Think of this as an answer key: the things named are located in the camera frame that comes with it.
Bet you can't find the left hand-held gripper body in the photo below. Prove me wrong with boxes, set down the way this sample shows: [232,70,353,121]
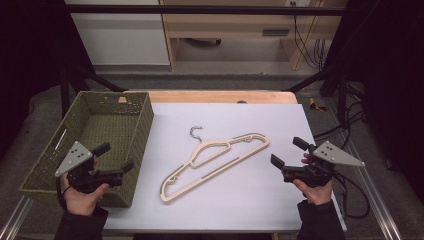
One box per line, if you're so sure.
[54,140,125,194]

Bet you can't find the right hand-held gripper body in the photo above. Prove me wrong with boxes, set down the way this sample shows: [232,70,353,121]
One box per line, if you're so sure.
[281,140,366,188]

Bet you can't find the green woven basket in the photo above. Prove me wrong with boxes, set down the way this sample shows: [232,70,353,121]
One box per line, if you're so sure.
[18,90,155,209]

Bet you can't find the person's right hand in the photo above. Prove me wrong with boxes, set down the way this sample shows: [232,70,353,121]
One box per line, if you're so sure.
[292,152,335,206]

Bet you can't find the person's left hand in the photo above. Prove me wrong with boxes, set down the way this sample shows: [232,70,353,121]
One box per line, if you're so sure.
[61,158,111,217]

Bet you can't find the yellow and black tool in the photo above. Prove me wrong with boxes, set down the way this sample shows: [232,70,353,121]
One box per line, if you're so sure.
[308,97,328,113]

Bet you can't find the white table sheet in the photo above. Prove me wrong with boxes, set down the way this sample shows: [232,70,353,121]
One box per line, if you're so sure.
[103,102,348,233]

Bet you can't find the black metal stand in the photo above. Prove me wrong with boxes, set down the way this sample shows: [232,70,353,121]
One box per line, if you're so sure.
[285,64,349,125]
[59,62,126,118]

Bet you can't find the black curtain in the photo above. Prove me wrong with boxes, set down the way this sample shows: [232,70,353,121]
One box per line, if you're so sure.
[328,0,424,204]
[0,0,88,163]

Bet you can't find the white cabinet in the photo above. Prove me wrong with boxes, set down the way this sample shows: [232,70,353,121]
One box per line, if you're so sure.
[64,0,171,67]

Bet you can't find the light wooden desk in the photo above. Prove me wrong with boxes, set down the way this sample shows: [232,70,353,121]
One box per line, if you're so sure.
[159,0,349,72]

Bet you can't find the dark object under desk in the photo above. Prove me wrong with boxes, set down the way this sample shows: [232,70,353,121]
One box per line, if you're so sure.
[184,37,222,47]

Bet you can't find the black floor cables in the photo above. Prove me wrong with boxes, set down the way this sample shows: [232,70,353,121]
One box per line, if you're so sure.
[312,83,368,155]

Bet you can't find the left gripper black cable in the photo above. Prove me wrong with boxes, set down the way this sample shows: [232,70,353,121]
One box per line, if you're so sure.
[55,173,73,212]

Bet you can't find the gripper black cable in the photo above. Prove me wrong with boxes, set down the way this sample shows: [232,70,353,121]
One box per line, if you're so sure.
[331,170,372,220]
[55,173,73,212]

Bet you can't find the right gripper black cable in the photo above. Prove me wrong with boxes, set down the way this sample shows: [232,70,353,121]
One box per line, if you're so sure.
[331,170,372,220]

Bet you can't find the aluminium rail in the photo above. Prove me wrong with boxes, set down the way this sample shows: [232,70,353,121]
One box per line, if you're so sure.
[324,99,404,240]
[0,195,35,240]

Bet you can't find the hanging black cables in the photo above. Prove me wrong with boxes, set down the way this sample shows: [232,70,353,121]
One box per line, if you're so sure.
[289,1,333,72]

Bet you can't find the black horizontal frame bar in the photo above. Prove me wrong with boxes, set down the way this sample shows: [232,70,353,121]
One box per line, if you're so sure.
[64,4,346,16]

